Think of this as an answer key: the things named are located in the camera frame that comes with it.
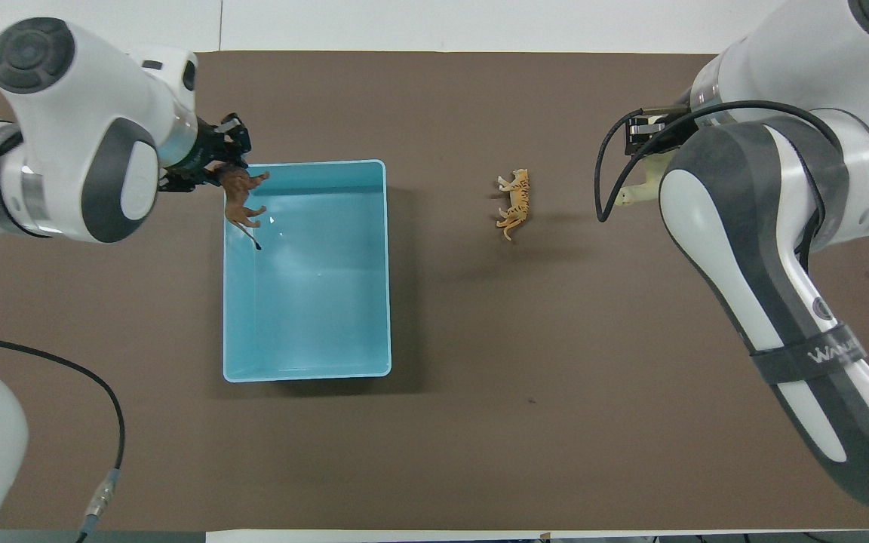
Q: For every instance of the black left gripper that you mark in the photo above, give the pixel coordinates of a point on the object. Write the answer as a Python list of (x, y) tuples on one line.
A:
[(204, 147)]

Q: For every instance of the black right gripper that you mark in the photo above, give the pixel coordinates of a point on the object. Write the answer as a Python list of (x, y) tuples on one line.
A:
[(649, 130)]

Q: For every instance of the brown lion toy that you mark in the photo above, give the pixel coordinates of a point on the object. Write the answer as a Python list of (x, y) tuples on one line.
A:
[(240, 197)]

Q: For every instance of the cream horse toy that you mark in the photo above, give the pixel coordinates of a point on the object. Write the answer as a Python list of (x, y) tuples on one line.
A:
[(649, 185)]

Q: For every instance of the orange striped tiger toy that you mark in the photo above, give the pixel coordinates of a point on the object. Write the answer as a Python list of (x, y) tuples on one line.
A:
[(517, 202)]

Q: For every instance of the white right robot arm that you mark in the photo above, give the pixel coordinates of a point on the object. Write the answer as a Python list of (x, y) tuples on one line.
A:
[(781, 226)]

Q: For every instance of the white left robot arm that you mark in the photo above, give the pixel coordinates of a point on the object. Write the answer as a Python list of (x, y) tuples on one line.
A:
[(65, 136)]

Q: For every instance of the light blue storage box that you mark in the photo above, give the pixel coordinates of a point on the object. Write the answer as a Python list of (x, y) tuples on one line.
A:
[(314, 302)]

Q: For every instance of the brown table mat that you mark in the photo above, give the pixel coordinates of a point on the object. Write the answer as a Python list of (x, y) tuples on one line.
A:
[(555, 339)]

